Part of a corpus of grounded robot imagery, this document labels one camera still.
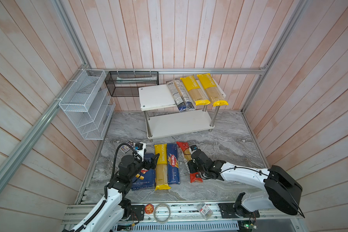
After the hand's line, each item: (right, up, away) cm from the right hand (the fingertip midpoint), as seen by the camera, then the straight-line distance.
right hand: (188, 162), depth 87 cm
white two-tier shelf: (-17, +40, -5) cm, 44 cm away
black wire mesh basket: (-44, +54, +17) cm, 71 cm away
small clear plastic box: (+6, -21, -14) cm, 26 cm away
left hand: (-21, +6, -7) cm, 23 cm away
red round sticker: (-23, -21, -12) cm, 33 cm away
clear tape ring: (-15, -25, -17) cm, 34 cm away
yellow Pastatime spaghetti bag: (-16, -9, -5) cm, 19 cm away
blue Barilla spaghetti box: (-10, -1, 0) cm, 10 cm away
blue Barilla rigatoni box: (-23, -7, -9) cm, 26 cm away
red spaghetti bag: (+2, -6, -9) cm, 11 cm away
